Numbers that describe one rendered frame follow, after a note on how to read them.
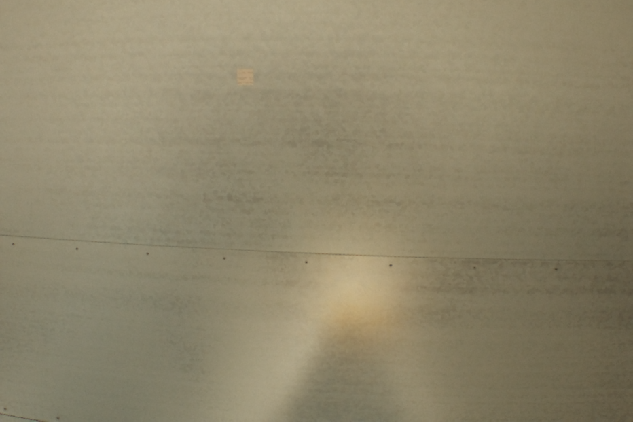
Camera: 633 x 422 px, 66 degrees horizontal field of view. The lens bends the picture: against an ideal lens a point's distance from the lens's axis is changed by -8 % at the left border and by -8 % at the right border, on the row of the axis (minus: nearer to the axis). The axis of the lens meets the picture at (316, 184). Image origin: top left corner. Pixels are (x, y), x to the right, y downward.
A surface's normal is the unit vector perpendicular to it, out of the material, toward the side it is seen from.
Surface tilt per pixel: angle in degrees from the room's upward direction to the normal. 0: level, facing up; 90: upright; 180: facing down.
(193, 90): 90
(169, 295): 90
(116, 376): 90
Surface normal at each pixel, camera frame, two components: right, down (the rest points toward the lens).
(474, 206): -0.09, 0.32
